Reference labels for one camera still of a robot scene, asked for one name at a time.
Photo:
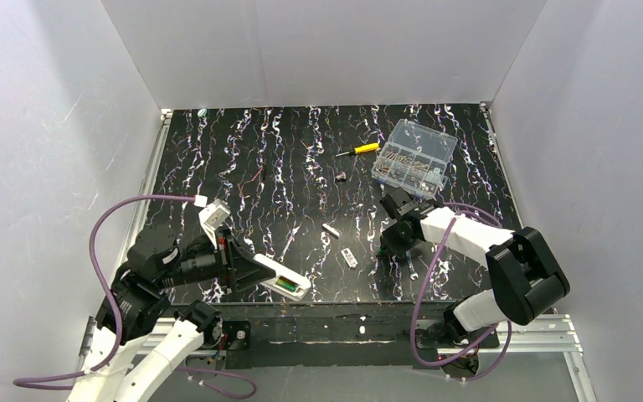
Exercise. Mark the silver flat wrench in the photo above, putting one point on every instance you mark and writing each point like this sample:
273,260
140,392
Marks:
413,274

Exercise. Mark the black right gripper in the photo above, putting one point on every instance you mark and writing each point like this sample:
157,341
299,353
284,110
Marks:
390,239

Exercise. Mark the white remote control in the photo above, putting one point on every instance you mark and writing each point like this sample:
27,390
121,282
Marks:
280,270

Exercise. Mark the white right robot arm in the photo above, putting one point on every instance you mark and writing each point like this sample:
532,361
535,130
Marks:
526,278

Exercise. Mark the green battery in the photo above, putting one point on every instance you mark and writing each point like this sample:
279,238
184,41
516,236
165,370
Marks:
286,284

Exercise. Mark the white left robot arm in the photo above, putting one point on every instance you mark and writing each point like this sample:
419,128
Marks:
154,264

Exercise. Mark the yellow-handled screwdriver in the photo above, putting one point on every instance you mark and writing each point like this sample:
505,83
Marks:
371,147

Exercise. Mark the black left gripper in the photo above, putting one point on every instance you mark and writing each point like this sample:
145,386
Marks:
228,261

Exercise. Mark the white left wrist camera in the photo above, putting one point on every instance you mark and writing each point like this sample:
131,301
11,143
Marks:
211,216

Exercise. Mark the clear plastic screw box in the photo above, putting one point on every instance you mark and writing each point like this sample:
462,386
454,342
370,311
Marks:
415,158

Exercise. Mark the silver metal transceiver module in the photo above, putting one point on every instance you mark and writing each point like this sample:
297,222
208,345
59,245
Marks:
332,231

